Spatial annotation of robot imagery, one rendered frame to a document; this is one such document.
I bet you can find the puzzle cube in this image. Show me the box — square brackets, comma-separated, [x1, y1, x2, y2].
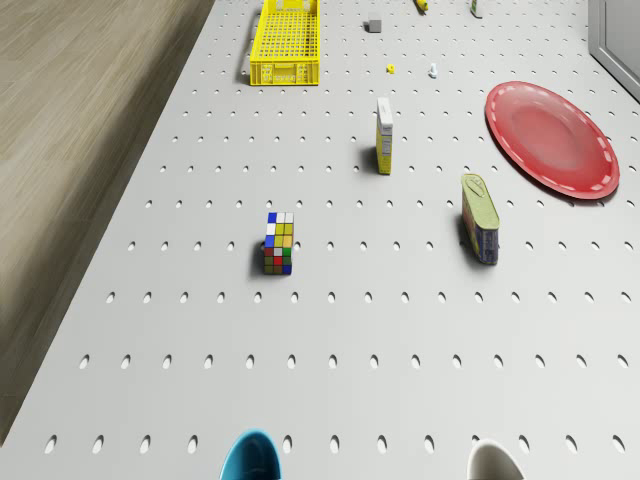
[263, 211, 295, 276]

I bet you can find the yellow and white box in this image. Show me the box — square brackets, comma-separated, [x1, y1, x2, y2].
[375, 96, 395, 176]

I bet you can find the flat-sided can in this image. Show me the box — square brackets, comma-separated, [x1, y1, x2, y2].
[460, 173, 501, 266]

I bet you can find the yellow basket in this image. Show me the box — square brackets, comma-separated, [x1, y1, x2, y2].
[244, 0, 321, 87]

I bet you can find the blue mug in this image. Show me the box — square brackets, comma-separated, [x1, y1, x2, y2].
[219, 428, 284, 480]

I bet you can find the red plate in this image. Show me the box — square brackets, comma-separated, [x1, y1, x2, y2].
[484, 80, 622, 201]

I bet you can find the white mug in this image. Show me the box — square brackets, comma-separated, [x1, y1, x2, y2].
[466, 438, 526, 480]

